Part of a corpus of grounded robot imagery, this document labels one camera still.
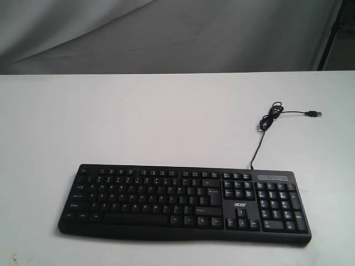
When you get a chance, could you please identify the black USB cable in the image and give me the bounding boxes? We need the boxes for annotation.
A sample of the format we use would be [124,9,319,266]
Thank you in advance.
[248,101,323,170]

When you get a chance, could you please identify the black acer keyboard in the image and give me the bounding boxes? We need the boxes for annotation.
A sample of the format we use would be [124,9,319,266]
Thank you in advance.
[58,164,312,245]

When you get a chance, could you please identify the grey backdrop cloth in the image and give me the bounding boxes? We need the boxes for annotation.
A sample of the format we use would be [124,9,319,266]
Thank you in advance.
[1,1,341,74]

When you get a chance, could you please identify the black stand pole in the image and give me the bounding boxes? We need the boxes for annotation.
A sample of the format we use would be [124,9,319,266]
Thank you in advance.
[317,1,354,71]

